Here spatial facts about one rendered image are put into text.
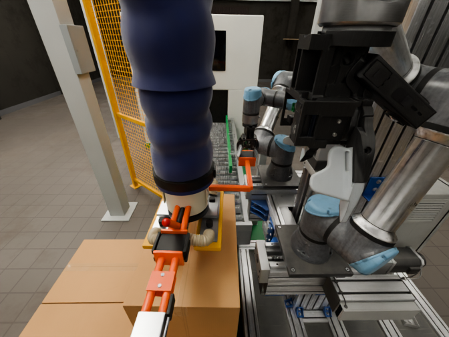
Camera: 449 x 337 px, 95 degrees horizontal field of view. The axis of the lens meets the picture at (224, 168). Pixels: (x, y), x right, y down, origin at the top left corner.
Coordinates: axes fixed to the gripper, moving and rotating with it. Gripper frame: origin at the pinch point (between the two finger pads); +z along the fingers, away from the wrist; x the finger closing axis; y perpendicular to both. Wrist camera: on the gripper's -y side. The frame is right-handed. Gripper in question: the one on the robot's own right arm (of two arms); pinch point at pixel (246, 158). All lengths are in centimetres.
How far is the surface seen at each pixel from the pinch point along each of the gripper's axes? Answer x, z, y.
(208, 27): -15, -55, 35
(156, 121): -30, -33, 39
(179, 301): -26, 24, 59
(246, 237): 6, 70, -7
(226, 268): -10, 24, 47
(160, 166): -31, -18, 39
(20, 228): -224, 118, -50
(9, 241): -221, 118, -34
